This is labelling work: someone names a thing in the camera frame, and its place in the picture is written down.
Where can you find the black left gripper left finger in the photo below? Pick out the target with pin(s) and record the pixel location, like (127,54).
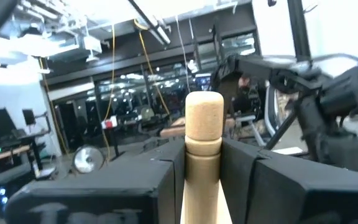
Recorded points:
(104,186)

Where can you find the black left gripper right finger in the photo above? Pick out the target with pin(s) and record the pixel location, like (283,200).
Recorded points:
(291,193)

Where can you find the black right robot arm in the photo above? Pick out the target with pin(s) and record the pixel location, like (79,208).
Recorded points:
(259,68)

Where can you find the round silver reflector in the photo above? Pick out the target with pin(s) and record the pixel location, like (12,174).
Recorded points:
(89,159)

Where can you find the red white box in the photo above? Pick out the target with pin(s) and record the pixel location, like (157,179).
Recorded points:
(109,123)

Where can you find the computer with blue lights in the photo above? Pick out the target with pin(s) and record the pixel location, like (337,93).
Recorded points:
(2,196)

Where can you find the small black monitor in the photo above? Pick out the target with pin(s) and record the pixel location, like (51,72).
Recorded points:
(29,116)

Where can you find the wooden edged desk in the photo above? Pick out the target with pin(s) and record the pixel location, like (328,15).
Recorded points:
(5,155)

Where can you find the person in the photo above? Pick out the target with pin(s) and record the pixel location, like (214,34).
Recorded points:
(244,84)

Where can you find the black aluminium table frame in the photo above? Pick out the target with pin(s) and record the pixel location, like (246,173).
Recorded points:
(298,31)

